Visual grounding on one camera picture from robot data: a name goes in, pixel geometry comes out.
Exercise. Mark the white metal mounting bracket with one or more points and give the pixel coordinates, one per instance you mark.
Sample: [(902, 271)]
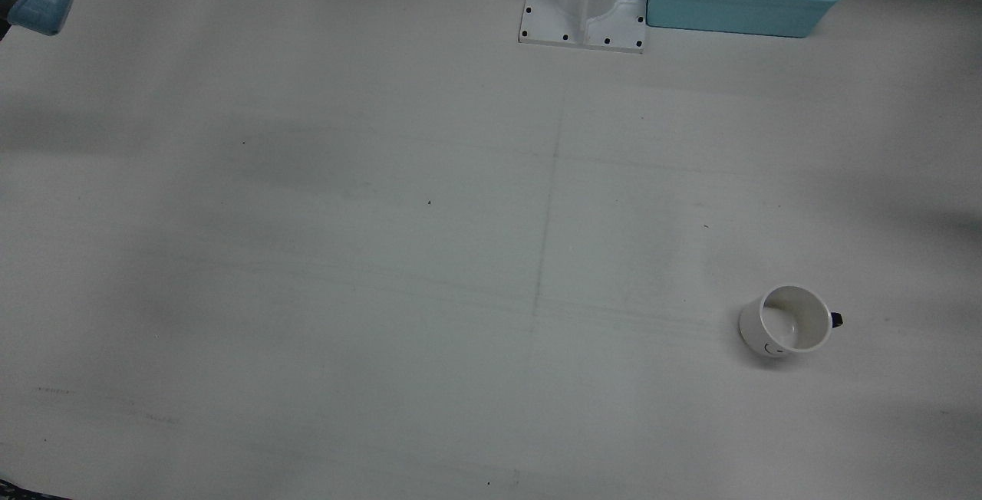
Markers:
[(583, 1)]

